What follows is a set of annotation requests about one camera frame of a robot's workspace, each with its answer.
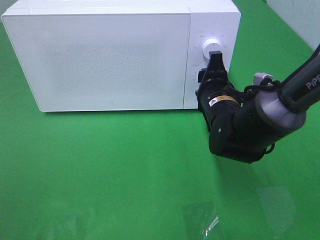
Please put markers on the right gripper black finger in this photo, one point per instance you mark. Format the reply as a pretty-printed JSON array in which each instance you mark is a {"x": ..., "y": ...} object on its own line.
[{"x": 215, "y": 68}]

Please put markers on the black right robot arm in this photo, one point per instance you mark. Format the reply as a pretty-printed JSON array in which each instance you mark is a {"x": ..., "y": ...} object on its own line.
[{"x": 245, "y": 125}]

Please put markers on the white microwave oven body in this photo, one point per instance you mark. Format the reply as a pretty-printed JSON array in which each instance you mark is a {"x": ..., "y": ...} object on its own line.
[{"x": 207, "y": 18}]

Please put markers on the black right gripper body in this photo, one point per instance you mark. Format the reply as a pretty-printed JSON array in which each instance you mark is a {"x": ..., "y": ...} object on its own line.
[{"x": 218, "y": 101}]

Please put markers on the upper white microwave knob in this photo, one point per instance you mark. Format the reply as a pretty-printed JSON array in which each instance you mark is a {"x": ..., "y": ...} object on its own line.
[{"x": 211, "y": 44}]

